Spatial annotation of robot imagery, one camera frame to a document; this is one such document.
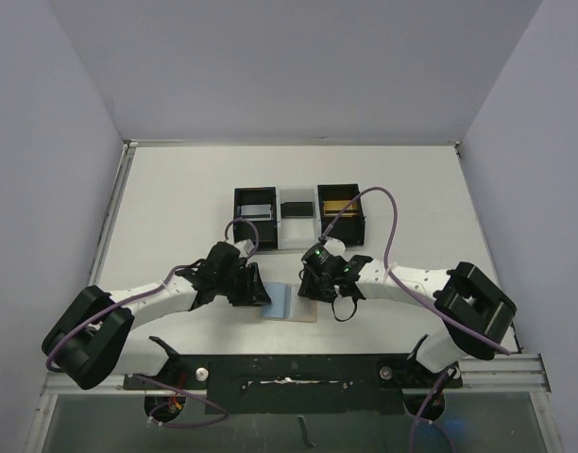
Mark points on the white middle tray compartment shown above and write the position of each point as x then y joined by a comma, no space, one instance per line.
298,234

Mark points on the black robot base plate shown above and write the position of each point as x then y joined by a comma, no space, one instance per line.
295,384

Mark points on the black card in tray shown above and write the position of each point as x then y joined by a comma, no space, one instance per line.
297,210

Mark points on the silver card in tray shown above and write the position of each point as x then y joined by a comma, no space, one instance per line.
256,212

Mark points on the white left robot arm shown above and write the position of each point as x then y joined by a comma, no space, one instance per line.
91,340

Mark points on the black left tray compartment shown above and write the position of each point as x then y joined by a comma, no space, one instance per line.
266,232

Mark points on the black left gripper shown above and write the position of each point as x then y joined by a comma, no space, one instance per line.
253,293

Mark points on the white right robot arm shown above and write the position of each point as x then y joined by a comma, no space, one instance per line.
475,312

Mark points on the black right tray compartment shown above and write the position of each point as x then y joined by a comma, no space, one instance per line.
351,231

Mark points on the front aluminium rail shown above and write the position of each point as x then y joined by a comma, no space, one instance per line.
522,373

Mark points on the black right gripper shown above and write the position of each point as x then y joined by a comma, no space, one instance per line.
314,283

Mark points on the aluminium table edge rail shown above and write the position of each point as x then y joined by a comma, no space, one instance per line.
111,213

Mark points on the black tray compartment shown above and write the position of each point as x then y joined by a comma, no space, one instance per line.
351,231
266,232

